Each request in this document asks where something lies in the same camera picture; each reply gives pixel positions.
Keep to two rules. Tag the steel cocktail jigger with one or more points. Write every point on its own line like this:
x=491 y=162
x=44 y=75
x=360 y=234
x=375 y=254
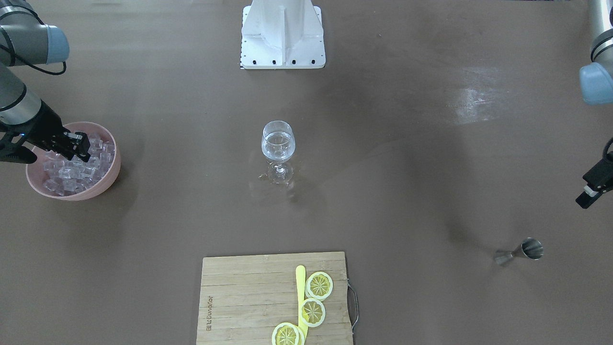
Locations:
x=529 y=248

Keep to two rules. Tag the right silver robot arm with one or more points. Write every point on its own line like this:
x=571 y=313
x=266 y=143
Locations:
x=27 y=41

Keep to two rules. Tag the wooden cutting board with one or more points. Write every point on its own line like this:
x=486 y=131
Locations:
x=243 y=298

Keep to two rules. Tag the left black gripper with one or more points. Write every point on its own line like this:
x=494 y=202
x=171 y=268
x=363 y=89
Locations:
x=595 y=182

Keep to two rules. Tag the yellow plastic knife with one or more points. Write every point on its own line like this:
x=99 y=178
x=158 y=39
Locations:
x=300 y=278

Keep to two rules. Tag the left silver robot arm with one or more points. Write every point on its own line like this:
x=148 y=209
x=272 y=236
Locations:
x=596 y=84

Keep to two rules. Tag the clear wine glass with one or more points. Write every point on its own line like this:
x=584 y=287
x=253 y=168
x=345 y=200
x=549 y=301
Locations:
x=278 y=146

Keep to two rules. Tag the white pedestal column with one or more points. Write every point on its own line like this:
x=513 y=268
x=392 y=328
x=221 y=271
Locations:
x=282 y=34

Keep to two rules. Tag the pink bowl of ice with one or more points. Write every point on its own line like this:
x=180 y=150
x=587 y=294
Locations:
x=54 y=176

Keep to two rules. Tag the yellow lemon slice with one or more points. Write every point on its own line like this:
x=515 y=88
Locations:
x=319 y=285
x=311 y=313
x=287 y=334

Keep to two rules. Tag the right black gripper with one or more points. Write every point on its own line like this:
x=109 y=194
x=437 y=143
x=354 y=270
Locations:
x=44 y=127

